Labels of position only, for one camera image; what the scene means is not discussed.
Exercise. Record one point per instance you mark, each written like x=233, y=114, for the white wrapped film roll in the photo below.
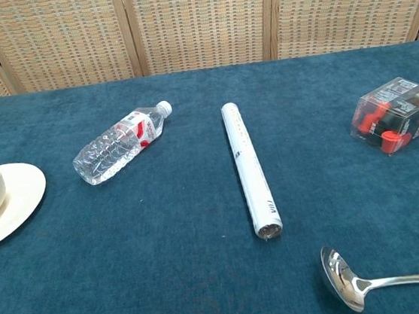
x=250, y=167

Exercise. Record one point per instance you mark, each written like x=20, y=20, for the clear water bottle red label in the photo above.
x=113, y=147

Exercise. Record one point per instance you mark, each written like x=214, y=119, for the blue table cloth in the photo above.
x=166, y=245

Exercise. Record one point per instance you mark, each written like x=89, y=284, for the woven bamboo folding screen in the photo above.
x=198, y=22

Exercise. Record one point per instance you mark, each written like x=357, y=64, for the white round plate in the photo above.
x=20, y=193

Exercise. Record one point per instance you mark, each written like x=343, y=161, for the clear box red black items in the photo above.
x=398, y=116

